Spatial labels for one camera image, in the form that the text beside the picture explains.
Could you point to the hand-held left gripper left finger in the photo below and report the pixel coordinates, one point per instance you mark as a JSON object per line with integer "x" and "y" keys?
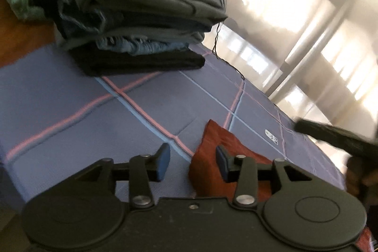
{"x": 162, "y": 163}

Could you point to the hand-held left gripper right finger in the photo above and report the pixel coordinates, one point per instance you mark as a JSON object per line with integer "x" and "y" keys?
{"x": 223, "y": 163}

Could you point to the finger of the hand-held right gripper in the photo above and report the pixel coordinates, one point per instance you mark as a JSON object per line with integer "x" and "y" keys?
{"x": 339, "y": 135}

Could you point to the white sheet label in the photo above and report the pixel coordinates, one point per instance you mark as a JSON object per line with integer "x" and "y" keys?
{"x": 271, "y": 137}

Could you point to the blue plaid bed sheet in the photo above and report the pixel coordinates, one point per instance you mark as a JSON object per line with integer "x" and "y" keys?
{"x": 73, "y": 92}

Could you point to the light blue folded jeans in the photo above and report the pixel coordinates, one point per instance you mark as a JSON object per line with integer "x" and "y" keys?
{"x": 138, "y": 46}

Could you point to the sheer white curtain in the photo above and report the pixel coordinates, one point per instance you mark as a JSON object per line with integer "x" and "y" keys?
{"x": 280, "y": 4}

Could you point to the white window frame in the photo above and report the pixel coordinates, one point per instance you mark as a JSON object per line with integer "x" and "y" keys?
{"x": 307, "y": 42}

